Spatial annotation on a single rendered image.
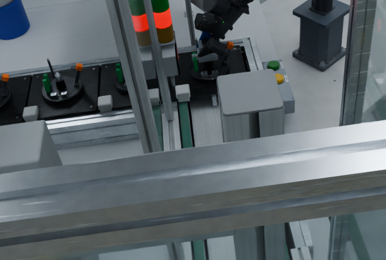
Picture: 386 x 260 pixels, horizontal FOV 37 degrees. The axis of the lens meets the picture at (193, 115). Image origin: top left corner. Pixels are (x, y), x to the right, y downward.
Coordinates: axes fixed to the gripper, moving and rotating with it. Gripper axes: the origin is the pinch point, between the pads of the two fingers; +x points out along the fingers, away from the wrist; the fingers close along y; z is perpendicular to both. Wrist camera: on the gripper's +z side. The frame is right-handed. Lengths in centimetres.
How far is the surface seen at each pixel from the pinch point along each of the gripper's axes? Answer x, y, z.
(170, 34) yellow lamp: -9.1, 20.7, 20.7
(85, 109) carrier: 35.5, 10.8, 23.3
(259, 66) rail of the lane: -2.8, 0.3, -21.1
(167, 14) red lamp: -13.9, 20.7, 25.0
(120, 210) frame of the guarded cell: -62, 134, 67
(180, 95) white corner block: 13.9, 12.0, 1.0
